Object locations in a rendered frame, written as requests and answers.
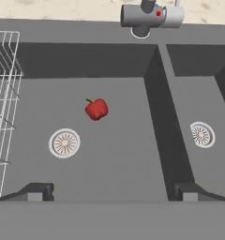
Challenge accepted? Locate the white round sink drain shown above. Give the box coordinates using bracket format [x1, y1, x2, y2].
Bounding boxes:
[189, 121, 217, 149]
[48, 127, 82, 159]

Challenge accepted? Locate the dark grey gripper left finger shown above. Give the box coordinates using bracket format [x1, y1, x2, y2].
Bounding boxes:
[0, 182, 55, 203]

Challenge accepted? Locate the grey double-basin sink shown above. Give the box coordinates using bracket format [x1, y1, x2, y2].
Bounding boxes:
[0, 18, 225, 203]

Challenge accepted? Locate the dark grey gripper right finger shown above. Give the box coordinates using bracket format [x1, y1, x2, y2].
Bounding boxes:
[173, 182, 225, 203]

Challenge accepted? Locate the red bell pepper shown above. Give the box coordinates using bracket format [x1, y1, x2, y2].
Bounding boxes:
[84, 97, 110, 122]

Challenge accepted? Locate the grey sink faucet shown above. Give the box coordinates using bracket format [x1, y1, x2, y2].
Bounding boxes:
[120, 0, 186, 39]

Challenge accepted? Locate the white wire dish rack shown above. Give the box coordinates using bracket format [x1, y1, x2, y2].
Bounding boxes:
[0, 30, 24, 200]

